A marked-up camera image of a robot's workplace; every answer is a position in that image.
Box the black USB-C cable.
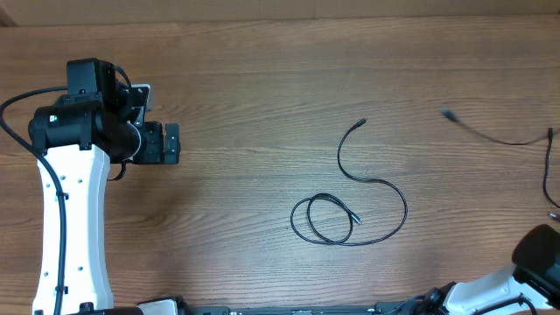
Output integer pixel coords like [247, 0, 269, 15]
[290, 117, 409, 247]

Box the black USB-A cable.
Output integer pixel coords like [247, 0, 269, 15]
[439, 107, 553, 147]

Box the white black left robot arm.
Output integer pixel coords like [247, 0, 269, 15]
[29, 58, 180, 314]

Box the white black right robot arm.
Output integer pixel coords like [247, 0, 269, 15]
[413, 224, 559, 315]

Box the brown cardboard wall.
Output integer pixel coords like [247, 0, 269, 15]
[1, 0, 559, 27]

